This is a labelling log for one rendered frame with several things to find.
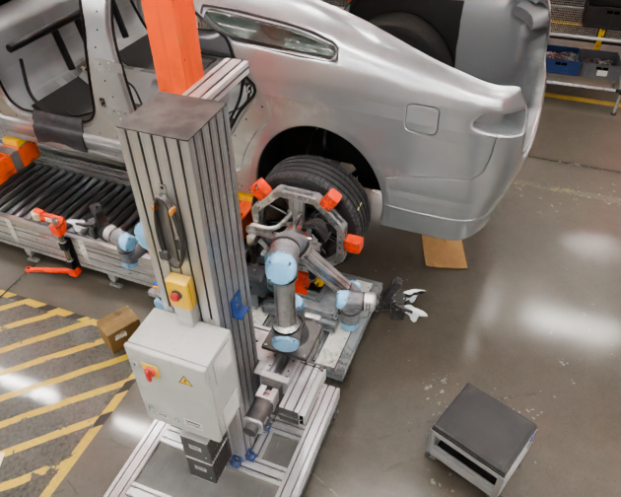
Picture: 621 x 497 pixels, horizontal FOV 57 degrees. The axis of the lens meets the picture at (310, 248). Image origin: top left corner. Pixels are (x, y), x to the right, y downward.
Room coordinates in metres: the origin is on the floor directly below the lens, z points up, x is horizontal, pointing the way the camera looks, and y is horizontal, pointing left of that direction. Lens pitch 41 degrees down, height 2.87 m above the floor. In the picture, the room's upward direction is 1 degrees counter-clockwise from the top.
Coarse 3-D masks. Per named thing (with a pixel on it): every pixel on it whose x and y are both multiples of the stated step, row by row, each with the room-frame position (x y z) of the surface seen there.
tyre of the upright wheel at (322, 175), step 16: (288, 160) 2.74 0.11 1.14; (304, 160) 2.67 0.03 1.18; (320, 160) 2.67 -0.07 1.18; (272, 176) 2.61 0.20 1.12; (288, 176) 2.54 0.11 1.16; (304, 176) 2.52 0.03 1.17; (320, 176) 2.53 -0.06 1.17; (336, 176) 2.56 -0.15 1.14; (352, 176) 2.62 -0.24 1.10; (320, 192) 2.47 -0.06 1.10; (352, 192) 2.52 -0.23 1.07; (336, 208) 2.43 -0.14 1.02; (352, 208) 2.43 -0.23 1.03; (368, 208) 2.56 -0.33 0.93; (352, 224) 2.40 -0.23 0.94; (368, 224) 2.55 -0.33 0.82
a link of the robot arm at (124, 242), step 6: (114, 234) 1.98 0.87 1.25; (120, 234) 1.97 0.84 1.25; (126, 234) 1.98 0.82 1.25; (108, 240) 1.98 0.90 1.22; (114, 240) 1.96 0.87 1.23; (120, 240) 1.95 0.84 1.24; (126, 240) 1.94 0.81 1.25; (132, 240) 1.96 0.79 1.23; (120, 246) 1.93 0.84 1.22; (126, 246) 1.93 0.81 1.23; (132, 246) 1.95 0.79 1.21
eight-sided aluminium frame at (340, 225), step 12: (276, 192) 2.47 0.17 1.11; (288, 192) 2.45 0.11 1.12; (300, 192) 2.47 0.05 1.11; (312, 192) 2.45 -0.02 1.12; (264, 204) 2.51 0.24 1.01; (312, 204) 2.39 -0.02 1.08; (252, 216) 2.54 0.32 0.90; (324, 216) 2.37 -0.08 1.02; (336, 216) 2.39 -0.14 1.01; (336, 228) 2.34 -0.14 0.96; (264, 240) 2.53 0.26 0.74; (336, 252) 2.34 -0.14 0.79; (300, 264) 2.44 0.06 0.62
